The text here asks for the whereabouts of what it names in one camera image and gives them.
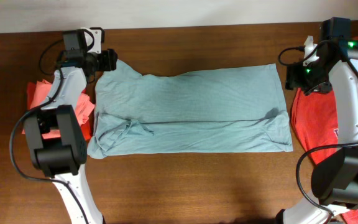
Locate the folded pink shirt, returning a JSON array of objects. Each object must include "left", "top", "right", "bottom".
[{"left": 22, "top": 78, "right": 96, "bottom": 140}]

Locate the red printed t-shirt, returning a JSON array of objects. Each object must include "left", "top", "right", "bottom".
[{"left": 291, "top": 90, "right": 358, "bottom": 224}]

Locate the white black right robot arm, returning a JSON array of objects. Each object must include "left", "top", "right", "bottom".
[{"left": 275, "top": 37, "right": 358, "bottom": 223}]

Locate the folded red shirt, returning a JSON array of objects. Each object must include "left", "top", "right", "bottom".
[{"left": 25, "top": 81, "right": 93, "bottom": 141}]

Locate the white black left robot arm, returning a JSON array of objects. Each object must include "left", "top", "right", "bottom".
[{"left": 18, "top": 49, "right": 117, "bottom": 223}]

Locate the light blue t-shirt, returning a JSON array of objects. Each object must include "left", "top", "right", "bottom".
[{"left": 88, "top": 61, "right": 293, "bottom": 159}]

